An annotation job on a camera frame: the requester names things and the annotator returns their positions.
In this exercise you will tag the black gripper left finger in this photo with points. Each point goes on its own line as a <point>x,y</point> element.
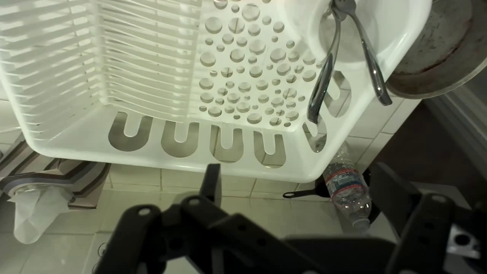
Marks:
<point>202,244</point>

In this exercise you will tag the white utensil cup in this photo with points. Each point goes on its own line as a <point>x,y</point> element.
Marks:
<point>400,36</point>

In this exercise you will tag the clear water bottle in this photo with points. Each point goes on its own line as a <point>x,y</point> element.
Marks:
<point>350,196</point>

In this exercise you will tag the large round metal pan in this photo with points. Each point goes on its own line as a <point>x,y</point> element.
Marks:
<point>441,46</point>

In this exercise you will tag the white plastic dish rack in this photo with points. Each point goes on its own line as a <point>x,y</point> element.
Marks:
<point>152,77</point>

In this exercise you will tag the silver table utensil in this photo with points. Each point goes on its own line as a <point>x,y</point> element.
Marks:
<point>377,77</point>

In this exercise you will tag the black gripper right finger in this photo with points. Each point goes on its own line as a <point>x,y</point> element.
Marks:
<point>435,234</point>

